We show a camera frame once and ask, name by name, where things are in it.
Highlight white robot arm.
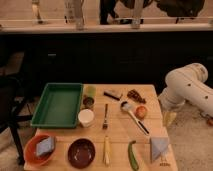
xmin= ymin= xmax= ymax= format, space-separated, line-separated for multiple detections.
xmin=158 ymin=63 xmax=213 ymax=117

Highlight grey folded cloth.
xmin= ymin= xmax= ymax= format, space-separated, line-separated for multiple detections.
xmin=150 ymin=137 xmax=169 ymax=162

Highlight black office chair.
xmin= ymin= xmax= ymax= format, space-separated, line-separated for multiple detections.
xmin=0 ymin=50 xmax=37 ymax=166

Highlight green cucumber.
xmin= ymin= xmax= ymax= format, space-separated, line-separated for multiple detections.
xmin=128 ymin=140 xmax=139 ymax=171

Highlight metal fork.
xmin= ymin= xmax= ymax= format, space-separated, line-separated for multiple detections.
xmin=102 ymin=104 xmax=108 ymax=129

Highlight orange bowl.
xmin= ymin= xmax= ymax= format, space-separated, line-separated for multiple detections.
xmin=24 ymin=134 xmax=56 ymax=166

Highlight brown chocolate piece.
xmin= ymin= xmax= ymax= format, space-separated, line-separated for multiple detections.
xmin=127 ymin=89 xmax=146 ymax=104

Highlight green plastic tray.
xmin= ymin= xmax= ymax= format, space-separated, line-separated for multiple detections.
xmin=31 ymin=83 xmax=83 ymax=129

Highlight red apple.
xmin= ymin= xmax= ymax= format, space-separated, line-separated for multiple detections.
xmin=135 ymin=106 xmax=148 ymax=120

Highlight white cup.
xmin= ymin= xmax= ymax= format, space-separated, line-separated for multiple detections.
xmin=78 ymin=109 xmax=94 ymax=127

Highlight blue sponge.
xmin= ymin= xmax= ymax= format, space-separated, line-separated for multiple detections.
xmin=36 ymin=137 xmax=55 ymax=157

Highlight white spatula black handle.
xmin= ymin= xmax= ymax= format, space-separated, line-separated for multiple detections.
xmin=121 ymin=101 xmax=149 ymax=135

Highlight dark purple bowl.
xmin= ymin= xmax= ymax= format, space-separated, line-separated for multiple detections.
xmin=67 ymin=138 xmax=96 ymax=169

